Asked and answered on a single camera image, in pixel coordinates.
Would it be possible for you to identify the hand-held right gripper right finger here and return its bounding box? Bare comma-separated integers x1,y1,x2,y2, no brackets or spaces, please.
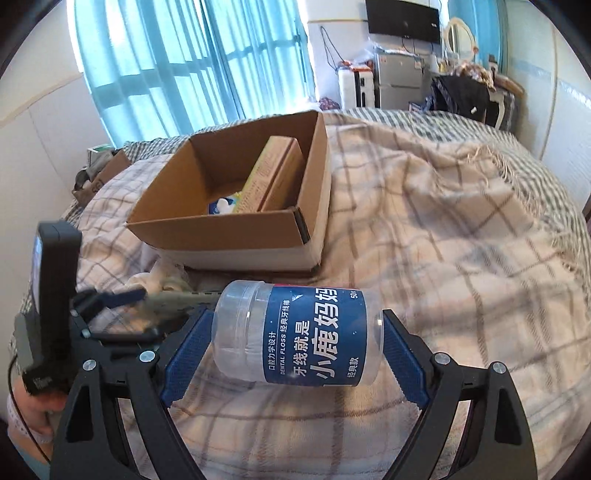
382,309,541,480

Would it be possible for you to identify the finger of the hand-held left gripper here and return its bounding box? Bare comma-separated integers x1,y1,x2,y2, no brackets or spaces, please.
79,322,163,348
73,287,147,320

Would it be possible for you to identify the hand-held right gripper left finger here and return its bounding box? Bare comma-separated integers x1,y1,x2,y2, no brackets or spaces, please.
48,307,218,480

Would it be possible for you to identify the grey-green small item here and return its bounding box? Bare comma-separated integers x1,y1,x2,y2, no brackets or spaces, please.
143,290,222,315

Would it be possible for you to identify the clear jar with blue label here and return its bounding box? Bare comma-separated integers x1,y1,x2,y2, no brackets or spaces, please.
211,280,385,387

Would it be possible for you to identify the person's left forearm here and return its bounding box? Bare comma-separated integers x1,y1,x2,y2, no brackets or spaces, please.
7,381,54,462

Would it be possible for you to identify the small brown cardboard box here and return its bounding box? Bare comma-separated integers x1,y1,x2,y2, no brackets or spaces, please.
71,150,132,206

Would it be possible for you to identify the beige plaid blanket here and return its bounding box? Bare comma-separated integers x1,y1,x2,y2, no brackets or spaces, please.
60,111,591,480

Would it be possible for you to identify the blue and white packet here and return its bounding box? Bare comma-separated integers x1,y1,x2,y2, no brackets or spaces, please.
206,193,243,217

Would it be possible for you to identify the green and white box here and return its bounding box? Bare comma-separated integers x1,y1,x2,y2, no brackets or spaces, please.
88,144,114,171

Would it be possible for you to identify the long beige box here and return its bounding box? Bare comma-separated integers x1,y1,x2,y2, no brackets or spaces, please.
231,135,305,215

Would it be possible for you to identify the grey checked bedsheet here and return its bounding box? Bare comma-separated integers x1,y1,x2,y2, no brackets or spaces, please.
111,108,591,222

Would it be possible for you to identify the blue window curtain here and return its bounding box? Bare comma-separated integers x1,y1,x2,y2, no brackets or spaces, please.
74,0,319,146

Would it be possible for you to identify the dark jacket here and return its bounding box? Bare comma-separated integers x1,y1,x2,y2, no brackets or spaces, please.
429,75,492,125

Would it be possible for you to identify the silver small fridge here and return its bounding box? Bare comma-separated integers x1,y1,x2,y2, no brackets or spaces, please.
374,50,428,110

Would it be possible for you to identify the wooden desk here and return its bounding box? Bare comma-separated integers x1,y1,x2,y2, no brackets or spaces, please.
489,74,525,134

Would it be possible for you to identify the white framed mirror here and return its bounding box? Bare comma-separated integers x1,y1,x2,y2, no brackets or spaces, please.
444,17,476,61

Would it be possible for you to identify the black wall television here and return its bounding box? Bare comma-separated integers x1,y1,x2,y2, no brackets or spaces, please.
366,0,441,45

